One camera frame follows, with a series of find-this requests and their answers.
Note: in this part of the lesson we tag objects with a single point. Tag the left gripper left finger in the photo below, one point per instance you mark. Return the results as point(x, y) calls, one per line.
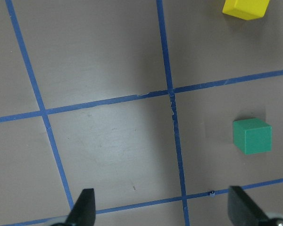
point(84, 211)

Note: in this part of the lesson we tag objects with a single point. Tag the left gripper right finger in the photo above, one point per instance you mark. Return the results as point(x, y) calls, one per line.
point(243, 211)

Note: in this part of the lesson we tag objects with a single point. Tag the green wooden block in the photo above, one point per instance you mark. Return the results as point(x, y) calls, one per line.
point(252, 136)

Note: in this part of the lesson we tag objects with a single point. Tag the yellow wooden block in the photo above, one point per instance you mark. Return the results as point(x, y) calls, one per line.
point(245, 9)

